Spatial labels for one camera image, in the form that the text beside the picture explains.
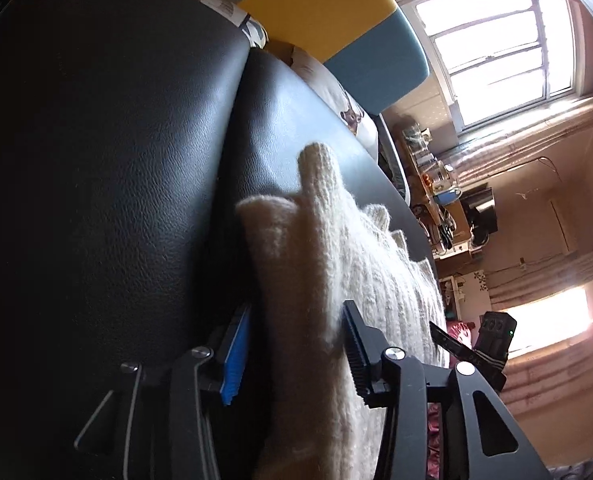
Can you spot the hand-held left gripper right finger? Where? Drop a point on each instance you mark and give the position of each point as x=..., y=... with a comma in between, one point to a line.
x=356, y=355

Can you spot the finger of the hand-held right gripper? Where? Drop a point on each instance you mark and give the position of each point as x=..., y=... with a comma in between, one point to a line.
x=449, y=342

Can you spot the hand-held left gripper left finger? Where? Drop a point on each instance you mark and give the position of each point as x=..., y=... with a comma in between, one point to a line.
x=236, y=355

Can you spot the white knit sweater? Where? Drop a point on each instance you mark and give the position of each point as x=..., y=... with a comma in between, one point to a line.
x=326, y=260

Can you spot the white low rack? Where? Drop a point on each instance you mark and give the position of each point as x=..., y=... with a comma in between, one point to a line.
x=456, y=295

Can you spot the bright side window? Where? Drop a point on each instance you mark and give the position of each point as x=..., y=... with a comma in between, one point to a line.
x=551, y=315

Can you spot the white leaf print box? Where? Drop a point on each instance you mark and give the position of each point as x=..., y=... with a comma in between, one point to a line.
x=478, y=281

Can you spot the black television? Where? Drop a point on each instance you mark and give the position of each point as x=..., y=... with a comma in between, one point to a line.
x=481, y=210

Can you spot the blue kettle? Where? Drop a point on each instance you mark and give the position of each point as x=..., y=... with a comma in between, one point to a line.
x=447, y=196

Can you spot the wooden desk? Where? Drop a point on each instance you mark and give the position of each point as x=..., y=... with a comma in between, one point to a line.
x=419, y=185

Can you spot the black leather bench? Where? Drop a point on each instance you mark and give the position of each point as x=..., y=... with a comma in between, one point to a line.
x=101, y=160

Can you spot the deer print pillow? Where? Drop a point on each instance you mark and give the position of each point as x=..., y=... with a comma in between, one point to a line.
x=336, y=95

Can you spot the large barred window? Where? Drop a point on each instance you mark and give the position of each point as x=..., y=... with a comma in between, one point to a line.
x=496, y=60

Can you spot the triangle pattern pillow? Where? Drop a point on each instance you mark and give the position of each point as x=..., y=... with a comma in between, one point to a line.
x=249, y=30

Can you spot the grey yellow blue sofa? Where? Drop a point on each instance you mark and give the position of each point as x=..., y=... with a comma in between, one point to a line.
x=326, y=5

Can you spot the wall air conditioner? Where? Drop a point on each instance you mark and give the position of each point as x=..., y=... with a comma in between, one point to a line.
x=562, y=225

